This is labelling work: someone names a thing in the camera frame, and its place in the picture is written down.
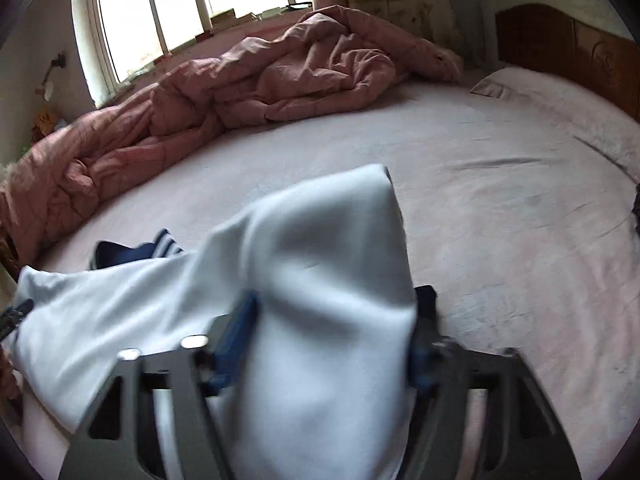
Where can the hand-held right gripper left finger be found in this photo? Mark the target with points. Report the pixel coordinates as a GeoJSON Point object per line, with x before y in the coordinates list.
{"type": "Point", "coordinates": [235, 340]}

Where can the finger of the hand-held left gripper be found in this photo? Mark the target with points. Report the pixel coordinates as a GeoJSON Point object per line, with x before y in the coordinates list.
{"type": "Point", "coordinates": [15, 315]}

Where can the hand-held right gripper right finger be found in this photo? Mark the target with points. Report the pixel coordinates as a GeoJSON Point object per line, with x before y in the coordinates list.
{"type": "Point", "coordinates": [422, 360]}

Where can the white and navy jacket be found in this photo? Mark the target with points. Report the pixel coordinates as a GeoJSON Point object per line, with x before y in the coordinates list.
{"type": "Point", "coordinates": [310, 260]}

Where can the dark cloth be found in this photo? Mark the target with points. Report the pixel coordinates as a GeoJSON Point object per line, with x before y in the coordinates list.
{"type": "Point", "coordinates": [636, 212]}

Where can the pink quilt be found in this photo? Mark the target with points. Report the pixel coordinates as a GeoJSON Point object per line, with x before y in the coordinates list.
{"type": "Point", "coordinates": [300, 70]}

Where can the pink pillow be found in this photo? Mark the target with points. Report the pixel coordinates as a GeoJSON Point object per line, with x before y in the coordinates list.
{"type": "Point", "coordinates": [550, 95]}

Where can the white framed window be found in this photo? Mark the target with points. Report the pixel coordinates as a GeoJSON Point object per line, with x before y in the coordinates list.
{"type": "Point", "coordinates": [150, 10]}

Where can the brown wooden headboard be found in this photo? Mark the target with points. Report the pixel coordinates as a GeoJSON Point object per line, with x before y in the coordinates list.
{"type": "Point", "coordinates": [560, 45]}

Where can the wall lamp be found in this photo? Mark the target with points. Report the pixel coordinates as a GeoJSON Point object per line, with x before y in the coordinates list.
{"type": "Point", "coordinates": [50, 80]}

